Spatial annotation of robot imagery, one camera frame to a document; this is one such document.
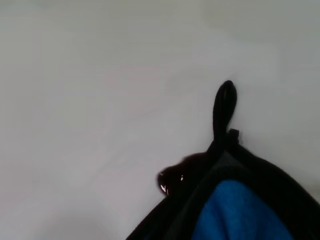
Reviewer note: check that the blue rag with black trim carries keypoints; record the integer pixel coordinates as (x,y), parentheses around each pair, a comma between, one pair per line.
(237,200)

